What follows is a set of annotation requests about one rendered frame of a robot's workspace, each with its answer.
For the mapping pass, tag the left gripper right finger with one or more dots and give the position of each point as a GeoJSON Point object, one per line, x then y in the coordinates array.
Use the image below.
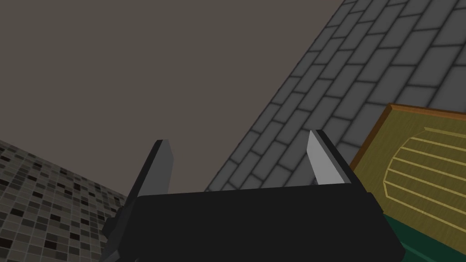
{"type": "Point", "coordinates": [326, 163]}

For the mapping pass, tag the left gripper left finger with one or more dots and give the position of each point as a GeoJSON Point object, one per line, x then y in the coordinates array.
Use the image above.
{"type": "Point", "coordinates": [157, 171]}

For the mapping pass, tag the yellow wooden louvered door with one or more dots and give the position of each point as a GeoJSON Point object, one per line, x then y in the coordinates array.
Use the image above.
{"type": "Point", "coordinates": [422, 171]}

